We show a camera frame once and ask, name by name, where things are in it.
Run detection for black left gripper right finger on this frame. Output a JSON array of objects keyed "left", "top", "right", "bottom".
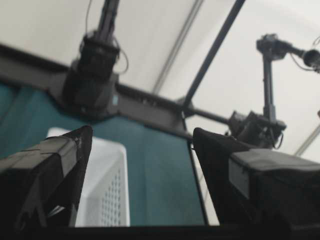
[{"left": 192, "top": 127, "right": 320, "bottom": 240}]

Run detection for white perforated plastic basket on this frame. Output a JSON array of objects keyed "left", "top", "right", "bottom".
[{"left": 47, "top": 127, "right": 131, "bottom": 228}]

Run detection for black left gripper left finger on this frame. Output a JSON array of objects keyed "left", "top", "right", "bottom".
[{"left": 0, "top": 125, "right": 93, "bottom": 233}]

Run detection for black metal frame rail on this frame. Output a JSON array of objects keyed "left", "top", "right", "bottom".
[{"left": 0, "top": 0, "right": 244, "bottom": 226}]

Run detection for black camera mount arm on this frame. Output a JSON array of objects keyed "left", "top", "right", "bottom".
[{"left": 228, "top": 34, "right": 320, "bottom": 149}]

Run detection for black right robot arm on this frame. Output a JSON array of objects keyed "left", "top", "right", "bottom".
[{"left": 62, "top": 0, "right": 120, "bottom": 119}]

